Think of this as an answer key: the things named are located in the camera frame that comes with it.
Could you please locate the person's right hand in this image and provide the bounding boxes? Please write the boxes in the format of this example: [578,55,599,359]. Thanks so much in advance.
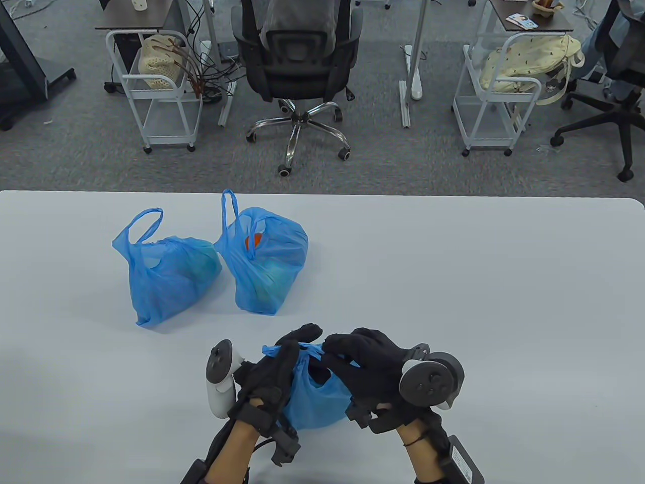
[322,328,429,434]

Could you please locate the person's left hand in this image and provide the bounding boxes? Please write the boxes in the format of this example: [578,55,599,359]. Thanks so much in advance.
[229,323,323,424]

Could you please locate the blue plastic bag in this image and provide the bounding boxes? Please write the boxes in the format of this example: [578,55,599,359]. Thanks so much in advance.
[214,189,309,316]
[262,343,361,430]
[112,207,223,328]

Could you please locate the black forearm sensor box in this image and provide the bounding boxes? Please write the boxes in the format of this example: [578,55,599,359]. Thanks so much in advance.
[181,459,207,484]
[446,435,485,484]

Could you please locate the person's right forearm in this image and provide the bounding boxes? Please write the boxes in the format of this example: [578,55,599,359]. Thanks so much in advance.
[398,423,444,484]

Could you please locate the person's left forearm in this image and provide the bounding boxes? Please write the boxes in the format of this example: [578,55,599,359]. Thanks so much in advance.
[204,421,257,484]

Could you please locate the cream knit bag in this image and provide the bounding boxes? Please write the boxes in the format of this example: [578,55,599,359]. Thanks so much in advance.
[137,34,189,91]

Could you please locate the yellow patterned cloth bag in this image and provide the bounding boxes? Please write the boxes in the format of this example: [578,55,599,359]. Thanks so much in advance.
[479,34,585,105]

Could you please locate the brown desk top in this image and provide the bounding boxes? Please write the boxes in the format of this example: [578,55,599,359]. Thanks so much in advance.
[488,0,574,34]
[96,0,177,30]

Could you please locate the grey tracking controller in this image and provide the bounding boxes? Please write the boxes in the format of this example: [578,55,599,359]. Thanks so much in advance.
[399,344,465,411]
[205,339,245,420]

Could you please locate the white rolling cart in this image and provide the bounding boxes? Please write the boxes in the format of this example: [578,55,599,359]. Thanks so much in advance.
[105,29,204,154]
[452,33,542,157]

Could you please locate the black chair chrome base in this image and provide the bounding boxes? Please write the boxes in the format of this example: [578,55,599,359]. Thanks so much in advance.
[231,0,364,177]

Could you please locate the white desk leg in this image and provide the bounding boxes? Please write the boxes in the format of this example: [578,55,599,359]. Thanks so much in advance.
[202,0,237,127]
[399,0,429,128]

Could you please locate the black stand base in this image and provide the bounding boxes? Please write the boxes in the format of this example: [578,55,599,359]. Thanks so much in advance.
[0,0,77,132]

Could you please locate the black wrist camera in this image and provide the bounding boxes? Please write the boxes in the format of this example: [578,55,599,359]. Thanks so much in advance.
[257,421,301,467]
[345,398,376,429]

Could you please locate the tangled dark cables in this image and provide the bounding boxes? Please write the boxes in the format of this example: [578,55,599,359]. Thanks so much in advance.
[171,0,247,104]

